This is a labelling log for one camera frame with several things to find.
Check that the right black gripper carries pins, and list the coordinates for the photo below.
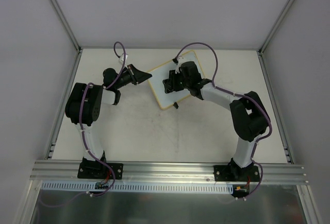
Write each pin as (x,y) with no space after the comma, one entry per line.
(175,81)

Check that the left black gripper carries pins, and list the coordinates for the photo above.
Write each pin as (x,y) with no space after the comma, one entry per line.
(133,74)

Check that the yellow framed whiteboard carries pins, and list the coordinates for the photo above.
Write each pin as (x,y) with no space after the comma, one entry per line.
(165,100)

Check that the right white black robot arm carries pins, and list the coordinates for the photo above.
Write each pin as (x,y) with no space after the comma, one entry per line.
(250,119)

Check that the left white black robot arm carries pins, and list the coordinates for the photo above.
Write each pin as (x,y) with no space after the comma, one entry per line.
(84,106)

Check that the left black whiteboard foot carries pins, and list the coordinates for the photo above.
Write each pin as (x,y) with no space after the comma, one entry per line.
(176,104)

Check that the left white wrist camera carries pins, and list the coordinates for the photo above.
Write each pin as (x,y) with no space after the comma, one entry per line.
(122,59)

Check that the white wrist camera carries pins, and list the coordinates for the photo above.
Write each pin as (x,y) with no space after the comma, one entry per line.
(122,59)
(179,60)

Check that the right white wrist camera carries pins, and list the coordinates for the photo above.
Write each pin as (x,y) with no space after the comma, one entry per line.
(179,60)

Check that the right aluminium frame post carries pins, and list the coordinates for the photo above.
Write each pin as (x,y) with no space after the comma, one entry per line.
(286,8)

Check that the aluminium frame post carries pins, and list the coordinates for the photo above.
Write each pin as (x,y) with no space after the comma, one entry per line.
(64,22)
(286,8)

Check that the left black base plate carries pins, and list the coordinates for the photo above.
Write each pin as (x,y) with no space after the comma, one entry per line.
(95,170)

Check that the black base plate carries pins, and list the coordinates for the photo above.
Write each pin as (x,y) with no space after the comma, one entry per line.
(231,173)
(95,170)

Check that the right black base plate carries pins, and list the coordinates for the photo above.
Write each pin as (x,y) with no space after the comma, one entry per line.
(231,173)

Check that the aluminium mounting rail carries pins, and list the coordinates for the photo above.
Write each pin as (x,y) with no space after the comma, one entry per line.
(168,172)

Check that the left aluminium frame post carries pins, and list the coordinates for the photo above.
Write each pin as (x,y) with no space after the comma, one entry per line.
(64,22)

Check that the white slotted cable duct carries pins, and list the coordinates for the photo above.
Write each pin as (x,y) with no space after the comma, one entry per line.
(139,187)

